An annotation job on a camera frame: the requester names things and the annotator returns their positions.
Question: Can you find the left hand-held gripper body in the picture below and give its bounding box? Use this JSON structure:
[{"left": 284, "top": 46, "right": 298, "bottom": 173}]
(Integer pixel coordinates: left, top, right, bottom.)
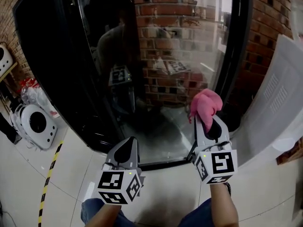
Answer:
[{"left": 96, "top": 161, "right": 145, "bottom": 205}]

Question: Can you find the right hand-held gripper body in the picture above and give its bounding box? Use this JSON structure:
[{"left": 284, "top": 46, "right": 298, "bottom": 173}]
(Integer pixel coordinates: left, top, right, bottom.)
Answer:
[{"left": 188, "top": 140, "right": 238, "bottom": 185}]

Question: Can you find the pink cloth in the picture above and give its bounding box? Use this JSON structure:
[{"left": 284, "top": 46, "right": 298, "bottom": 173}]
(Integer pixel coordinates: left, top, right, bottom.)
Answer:
[{"left": 188, "top": 88, "right": 223, "bottom": 133}]

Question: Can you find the black glass-door fridge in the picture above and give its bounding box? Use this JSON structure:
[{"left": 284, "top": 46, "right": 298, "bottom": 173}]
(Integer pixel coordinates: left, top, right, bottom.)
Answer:
[{"left": 13, "top": 0, "right": 254, "bottom": 172}]

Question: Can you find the person's right forearm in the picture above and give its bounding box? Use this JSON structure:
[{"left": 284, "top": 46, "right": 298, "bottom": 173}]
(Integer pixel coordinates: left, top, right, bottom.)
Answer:
[{"left": 209, "top": 182, "right": 240, "bottom": 227}]

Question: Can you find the person's left forearm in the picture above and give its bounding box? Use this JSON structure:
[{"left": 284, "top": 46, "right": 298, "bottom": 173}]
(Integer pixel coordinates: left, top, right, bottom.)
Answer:
[{"left": 84, "top": 203, "right": 124, "bottom": 227}]

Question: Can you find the person's left leg in jeans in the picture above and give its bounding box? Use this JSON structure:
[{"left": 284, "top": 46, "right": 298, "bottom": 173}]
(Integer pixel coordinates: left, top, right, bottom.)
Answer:
[{"left": 81, "top": 198, "right": 137, "bottom": 227}]

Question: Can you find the person's leg in jeans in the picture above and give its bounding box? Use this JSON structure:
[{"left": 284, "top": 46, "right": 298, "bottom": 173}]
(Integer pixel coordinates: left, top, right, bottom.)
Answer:
[
  {"left": 81, "top": 198, "right": 137, "bottom": 227},
  {"left": 181, "top": 197, "right": 214, "bottom": 227}
]

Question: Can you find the person's right leg in jeans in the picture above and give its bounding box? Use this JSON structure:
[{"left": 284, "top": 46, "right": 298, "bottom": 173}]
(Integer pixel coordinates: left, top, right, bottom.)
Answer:
[{"left": 181, "top": 197, "right": 214, "bottom": 227}]

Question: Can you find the yellow black striped floor tape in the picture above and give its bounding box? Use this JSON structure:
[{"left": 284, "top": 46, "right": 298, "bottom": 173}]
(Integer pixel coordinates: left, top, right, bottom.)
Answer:
[{"left": 37, "top": 140, "right": 64, "bottom": 227}]

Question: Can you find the white appliance with vented panel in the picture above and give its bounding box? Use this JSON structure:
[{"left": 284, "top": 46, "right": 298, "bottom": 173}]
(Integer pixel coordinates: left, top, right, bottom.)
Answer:
[{"left": 236, "top": 34, "right": 303, "bottom": 169}]

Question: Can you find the white plastic shell with holes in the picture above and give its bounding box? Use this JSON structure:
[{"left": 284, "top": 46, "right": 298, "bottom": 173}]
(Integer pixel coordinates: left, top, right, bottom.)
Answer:
[
  {"left": 0, "top": 45, "right": 14, "bottom": 77},
  {"left": 10, "top": 104, "right": 59, "bottom": 150}
]

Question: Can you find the clear plastic bag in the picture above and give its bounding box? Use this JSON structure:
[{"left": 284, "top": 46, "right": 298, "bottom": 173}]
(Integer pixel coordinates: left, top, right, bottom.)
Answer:
[{"left": 20, "top": 78, "right": 56, "bottom": 118}]

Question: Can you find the black object on floor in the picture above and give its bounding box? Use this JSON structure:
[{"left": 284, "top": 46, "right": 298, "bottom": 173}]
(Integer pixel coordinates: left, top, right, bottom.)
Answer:
[{"left": 0, "top": 112, "right": 22, "bottom": 144}]

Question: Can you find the wooden shelf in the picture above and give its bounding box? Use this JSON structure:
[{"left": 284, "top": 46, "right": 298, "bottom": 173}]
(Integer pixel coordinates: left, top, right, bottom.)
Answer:
[{"left": 0, "top": 62, "right": 18, "bottom": 83}]

